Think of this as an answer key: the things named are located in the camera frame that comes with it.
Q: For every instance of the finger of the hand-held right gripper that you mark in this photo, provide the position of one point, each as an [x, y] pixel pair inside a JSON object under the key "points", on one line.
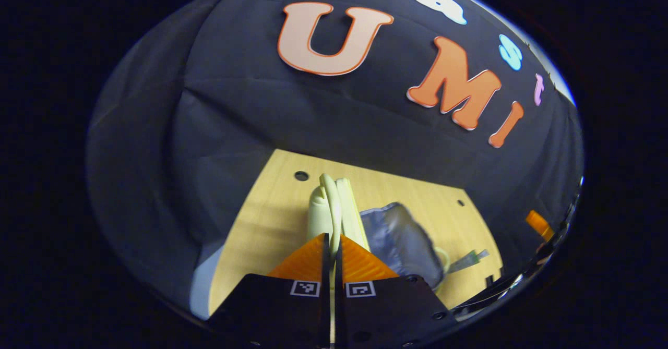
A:
{"points": [[538, 225]]}

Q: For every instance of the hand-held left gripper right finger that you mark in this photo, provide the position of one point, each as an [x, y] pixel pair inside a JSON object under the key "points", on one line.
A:
{"points": [[376, 312]]}

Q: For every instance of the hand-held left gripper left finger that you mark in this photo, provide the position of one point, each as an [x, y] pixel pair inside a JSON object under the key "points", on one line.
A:
{"points": [[292, 312]]}

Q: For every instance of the pale yellow suitcase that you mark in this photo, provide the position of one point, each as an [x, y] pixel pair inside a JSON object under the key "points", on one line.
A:
{"points": [[396, 239]]}

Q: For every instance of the large white and green tube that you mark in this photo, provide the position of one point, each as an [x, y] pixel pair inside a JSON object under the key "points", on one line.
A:
{"points": [[467, 261]]}

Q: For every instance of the black backdrop cloth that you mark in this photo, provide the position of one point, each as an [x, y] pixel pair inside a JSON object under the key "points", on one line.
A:
{"points": [[235, 104]]}

